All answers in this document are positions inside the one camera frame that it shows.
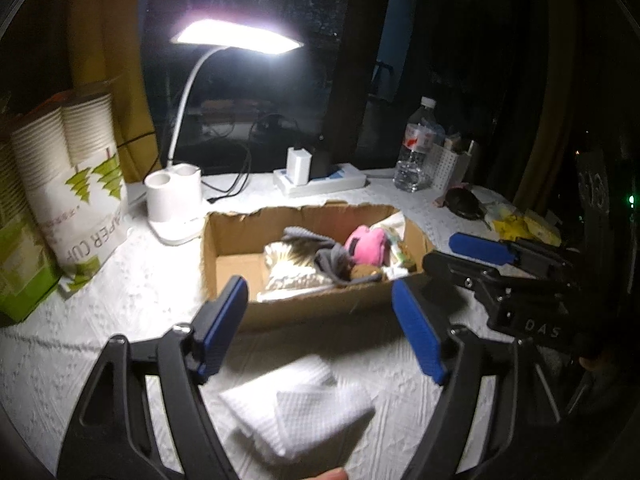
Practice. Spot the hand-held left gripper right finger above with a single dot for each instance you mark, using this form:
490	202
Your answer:
417	330

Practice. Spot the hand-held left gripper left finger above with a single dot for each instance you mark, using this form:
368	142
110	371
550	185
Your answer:
222	330

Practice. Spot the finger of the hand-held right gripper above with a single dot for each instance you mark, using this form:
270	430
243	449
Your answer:
480	249
455	267

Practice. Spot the brown sponge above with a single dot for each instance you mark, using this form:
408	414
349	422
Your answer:
365	272

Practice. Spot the cardboard box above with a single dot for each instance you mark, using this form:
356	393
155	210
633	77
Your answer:
310	312

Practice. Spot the shiny silver packet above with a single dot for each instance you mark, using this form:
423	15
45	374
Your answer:
290	270

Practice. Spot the pink plush toy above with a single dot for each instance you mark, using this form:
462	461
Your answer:
365	247

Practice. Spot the grey sock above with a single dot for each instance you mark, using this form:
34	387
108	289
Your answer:
332	260

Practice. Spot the white waffle cloth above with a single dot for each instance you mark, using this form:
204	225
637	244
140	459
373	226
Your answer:
310	410

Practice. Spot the person's right hand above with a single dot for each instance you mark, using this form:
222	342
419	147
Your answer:
595	362

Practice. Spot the person's left hand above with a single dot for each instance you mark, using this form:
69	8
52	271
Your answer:
327	475

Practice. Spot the white crumpled tissue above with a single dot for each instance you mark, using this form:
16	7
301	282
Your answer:
496	212

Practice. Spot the dark round pouch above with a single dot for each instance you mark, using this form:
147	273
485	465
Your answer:
462	202

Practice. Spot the yellow plastic wrapper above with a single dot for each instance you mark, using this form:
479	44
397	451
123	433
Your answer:
530	225

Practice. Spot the white perforated basket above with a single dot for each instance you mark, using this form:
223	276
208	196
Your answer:
450	170

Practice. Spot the clear water bottle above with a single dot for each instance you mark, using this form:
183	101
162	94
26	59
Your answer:
415	160

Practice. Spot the white textured tablecloth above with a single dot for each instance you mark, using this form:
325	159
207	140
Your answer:
100	360

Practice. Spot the yellow curtain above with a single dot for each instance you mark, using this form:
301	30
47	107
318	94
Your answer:
545	135
110	35

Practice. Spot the white desk lamp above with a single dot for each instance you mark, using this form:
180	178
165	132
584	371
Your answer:
172	200

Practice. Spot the white power strip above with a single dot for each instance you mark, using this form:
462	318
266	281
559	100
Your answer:
325	185

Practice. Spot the black charger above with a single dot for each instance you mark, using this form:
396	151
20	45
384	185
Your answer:
321	157

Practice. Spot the white charger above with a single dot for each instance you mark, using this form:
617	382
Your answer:
298	166

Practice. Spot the white paper cup pack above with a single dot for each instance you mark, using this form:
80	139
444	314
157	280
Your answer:
75	200

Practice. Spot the green paper cup pack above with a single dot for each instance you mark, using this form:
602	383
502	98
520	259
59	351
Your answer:
25	270

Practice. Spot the dark window frame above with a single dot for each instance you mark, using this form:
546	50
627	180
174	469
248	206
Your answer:
360	60

